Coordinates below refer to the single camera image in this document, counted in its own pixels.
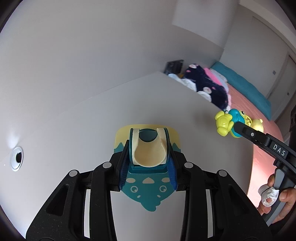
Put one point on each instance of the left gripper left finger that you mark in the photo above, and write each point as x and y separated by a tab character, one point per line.
80	206

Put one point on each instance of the crumpled white tissue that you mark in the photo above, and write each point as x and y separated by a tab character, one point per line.
269	195

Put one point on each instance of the pink fleece blanket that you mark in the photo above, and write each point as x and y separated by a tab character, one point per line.
217	78

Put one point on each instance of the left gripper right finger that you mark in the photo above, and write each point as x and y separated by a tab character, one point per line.
216	208

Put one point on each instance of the teal yellow cartoon phone stand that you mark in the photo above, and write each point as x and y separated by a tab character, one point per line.
149	179

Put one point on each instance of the teal pillow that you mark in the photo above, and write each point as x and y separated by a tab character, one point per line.
245	88

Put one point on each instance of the person's right hand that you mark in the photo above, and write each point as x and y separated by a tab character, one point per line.
284	203

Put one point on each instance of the desk cable grommet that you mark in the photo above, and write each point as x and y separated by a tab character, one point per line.
16	158

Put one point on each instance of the yellow plush duck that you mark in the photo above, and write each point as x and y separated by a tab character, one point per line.
257	124

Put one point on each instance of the teal yellow toy frog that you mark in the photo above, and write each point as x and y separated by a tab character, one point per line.
225	122

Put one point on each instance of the black wall socket panel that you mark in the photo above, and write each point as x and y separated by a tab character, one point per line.
173	67

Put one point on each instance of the navy patterned fleece blanket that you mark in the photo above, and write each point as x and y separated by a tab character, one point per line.
206	87

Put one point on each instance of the white cloth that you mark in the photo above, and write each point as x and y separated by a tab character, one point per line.
191	85

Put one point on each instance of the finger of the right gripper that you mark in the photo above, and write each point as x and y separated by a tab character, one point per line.
256	137

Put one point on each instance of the pink bed sheet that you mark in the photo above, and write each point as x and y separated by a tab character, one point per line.
262	164

